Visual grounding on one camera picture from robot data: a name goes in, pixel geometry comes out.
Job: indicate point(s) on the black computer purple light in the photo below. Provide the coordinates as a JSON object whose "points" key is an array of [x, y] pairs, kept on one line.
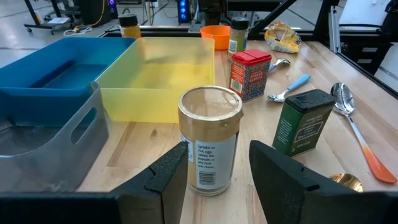
{"points": [[93, 12]]}

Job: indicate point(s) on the oregano jar black lid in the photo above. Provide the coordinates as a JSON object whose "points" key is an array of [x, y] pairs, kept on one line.
{"points": [[237, 37]]}

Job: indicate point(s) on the yellow snack bag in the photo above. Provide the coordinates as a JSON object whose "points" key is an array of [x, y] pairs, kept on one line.
{"points": [[281, 39]]}

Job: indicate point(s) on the black drawer cabinet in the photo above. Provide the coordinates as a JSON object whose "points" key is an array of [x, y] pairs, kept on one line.
{"points": [[367, 59]]}

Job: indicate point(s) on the yellow translucent plastic bin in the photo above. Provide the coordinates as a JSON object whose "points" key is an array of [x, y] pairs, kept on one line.
{"points": [[155, 102]]}

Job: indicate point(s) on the grey translucent plastic bin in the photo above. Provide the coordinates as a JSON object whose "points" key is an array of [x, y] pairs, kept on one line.
{"points": [[46, 168]]}

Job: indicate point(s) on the gold lid seasoning jar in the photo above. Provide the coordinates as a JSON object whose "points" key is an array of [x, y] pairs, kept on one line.
{"points": [[211, 130]]}

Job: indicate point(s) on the green black pepper tin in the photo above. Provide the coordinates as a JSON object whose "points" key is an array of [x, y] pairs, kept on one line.
{"points": [[298, 127]]}

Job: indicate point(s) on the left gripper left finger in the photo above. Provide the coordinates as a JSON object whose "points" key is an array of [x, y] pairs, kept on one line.
{"points": [[155, 193]]}

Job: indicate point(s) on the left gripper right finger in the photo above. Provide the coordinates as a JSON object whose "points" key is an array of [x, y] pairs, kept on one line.
{"points": [[276, 186]]}

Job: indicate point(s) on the blue plastic bin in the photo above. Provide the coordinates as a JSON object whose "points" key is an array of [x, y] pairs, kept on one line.
{"points": [[37, 102]]}

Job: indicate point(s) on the red lid paprika tin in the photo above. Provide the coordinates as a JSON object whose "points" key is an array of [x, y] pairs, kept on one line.
{"points": [[248, 77]]}

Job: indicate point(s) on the computer tower blue lights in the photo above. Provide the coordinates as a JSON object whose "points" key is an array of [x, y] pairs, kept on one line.
{"points": [[183, 11]]}

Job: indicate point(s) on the black rolling cart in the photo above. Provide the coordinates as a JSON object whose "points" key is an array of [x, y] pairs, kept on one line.
{"points": [[40, 26]]}

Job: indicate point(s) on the yellow spice jar black lid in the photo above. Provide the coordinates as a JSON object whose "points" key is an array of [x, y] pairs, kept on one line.
{"points": [[130, 31]]}

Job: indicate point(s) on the orange plastic cup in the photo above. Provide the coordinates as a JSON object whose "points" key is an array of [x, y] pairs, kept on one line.
{"points": [[216, 37]]}

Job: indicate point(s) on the silver aluminium extrusion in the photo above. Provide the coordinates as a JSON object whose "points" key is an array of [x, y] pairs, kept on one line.
{"points": [[334, 28]]}

